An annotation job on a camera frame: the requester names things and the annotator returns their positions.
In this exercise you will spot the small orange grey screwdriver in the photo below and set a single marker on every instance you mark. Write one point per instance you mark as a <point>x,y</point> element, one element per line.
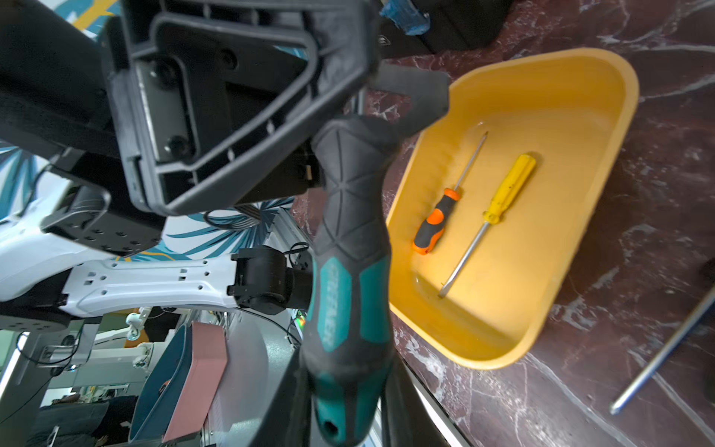
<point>432,228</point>

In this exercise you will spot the yellow plastic storage box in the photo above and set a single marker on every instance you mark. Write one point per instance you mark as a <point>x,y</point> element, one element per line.
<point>570,110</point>

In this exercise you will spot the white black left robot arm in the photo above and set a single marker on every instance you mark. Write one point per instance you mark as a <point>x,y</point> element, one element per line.
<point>67,254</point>

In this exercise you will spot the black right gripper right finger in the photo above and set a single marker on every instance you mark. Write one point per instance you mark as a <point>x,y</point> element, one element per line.
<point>405,421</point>

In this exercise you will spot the blue white small object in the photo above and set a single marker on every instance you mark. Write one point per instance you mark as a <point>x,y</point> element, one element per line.
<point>406,16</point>

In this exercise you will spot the yellow handle screwdriver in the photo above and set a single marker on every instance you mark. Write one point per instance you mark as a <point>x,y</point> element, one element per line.
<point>502,200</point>

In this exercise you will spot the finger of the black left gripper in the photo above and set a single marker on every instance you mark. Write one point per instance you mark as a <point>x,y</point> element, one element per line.
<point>215,103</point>
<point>427,91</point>

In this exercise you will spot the black plastic toolbox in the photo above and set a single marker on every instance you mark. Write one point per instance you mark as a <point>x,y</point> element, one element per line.
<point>455,25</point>

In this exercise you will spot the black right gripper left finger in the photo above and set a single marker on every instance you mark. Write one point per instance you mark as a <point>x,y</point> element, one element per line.
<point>288,419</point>

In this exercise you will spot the green black screwdriver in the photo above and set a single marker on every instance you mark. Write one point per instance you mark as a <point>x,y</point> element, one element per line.
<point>348,344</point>

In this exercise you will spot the black yellow-dotted screwdriver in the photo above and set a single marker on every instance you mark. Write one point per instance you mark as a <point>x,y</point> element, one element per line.
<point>703,307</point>

